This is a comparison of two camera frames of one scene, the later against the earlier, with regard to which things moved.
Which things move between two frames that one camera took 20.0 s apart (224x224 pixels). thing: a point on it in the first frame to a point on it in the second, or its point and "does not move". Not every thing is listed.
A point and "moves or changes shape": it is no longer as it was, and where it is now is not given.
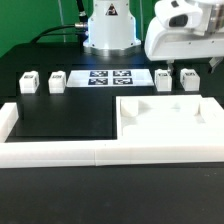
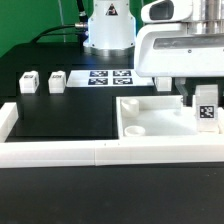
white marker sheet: [110, 78] does not move
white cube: [189, 80] moves or changes shape
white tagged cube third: [57, 82] does not move
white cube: [162, 80] does not move
